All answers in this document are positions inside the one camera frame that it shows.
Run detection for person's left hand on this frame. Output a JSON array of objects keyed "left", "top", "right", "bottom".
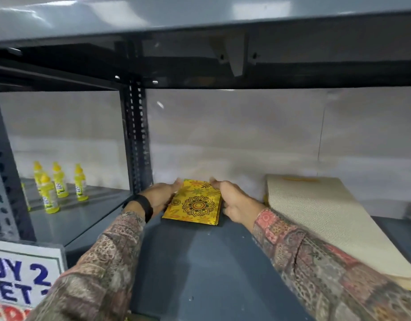
[{"left": 140, "top": 178, "right": 184, "bottom": 215}]

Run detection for person's right hand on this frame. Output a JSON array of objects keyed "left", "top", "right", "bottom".
[{"left": 210, "top": 177, "right": 267, "bottom": 225}]

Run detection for yellow floral patterned envelope stack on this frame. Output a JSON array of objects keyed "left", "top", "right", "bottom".
[{"left": 161, "top": 179, "right": 224, "bottom": 226}]

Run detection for person's left forearm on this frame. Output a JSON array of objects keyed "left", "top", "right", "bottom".
[{"left": 26, "top": 201, "right": 146, "bottom": 321}]

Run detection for person's right forearm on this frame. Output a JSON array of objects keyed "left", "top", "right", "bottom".
[{"left": 252, "top": 208, "right": 411, "bottom": 321}]

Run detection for black wrist band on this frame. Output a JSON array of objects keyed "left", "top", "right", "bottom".
[{"left": 122, "top": 194, "right": 154, "bottom": 224}]

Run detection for yellow drink bottle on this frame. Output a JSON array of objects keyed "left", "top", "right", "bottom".
[
  {"left": 52, "top": 162, "right": 69, "bottom": 198},
  {"left": 74, "top": 164, "right": 89, "bottom": 202},
  {"left": 33, "top": 161, "right": 45, "bottom": 194},
  {"left": 40, "top": 174, "right": 60, "bottom": 214},
  {"left": 21, "top": 182, "right": 31, "bottom": 212}
]

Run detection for cream textured envelope stack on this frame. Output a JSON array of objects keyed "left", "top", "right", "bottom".
[{"left": 264, "top": 174, "right": 411, "bottom": 293}]

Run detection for grey metal shelving rack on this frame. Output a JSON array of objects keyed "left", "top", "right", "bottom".
[{"left": 0, "top": 0, "right": 411, "bottom": 321}]

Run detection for white promotional sign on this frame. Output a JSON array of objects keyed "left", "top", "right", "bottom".
[{"left": 0, "top": 239, "right": 68, "bottom": 321}]

